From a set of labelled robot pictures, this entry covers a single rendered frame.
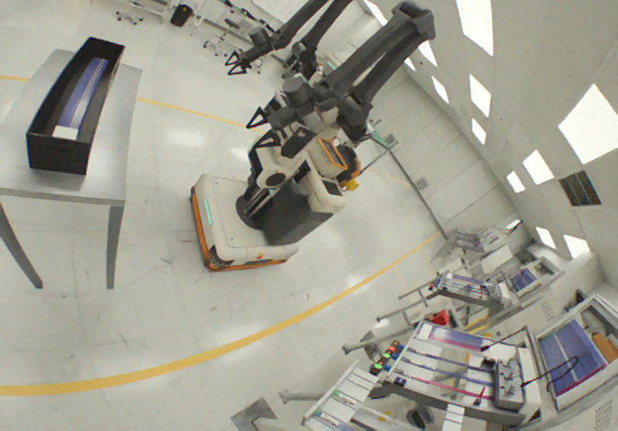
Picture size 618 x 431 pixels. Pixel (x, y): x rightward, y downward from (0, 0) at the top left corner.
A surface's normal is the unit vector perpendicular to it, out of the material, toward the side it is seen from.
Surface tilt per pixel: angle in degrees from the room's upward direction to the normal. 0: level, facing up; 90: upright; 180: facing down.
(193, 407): 0
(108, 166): 0
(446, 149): 90
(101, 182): 0
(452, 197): 90
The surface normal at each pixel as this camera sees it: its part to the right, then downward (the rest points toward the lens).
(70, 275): 0.66, -0.56
